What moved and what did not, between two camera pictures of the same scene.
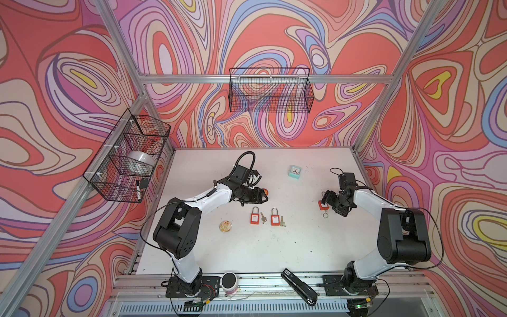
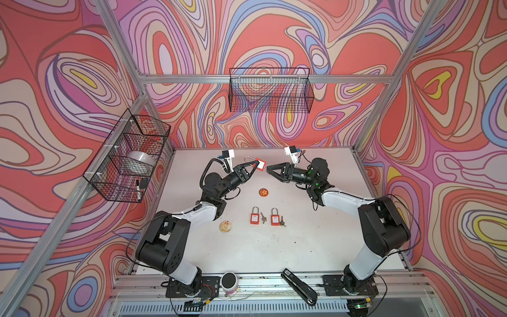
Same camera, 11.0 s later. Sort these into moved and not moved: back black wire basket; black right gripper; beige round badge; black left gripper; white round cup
Moved: black left gripper; black right gripper
Not moved: back black wire basket; beige round badge; white round cup
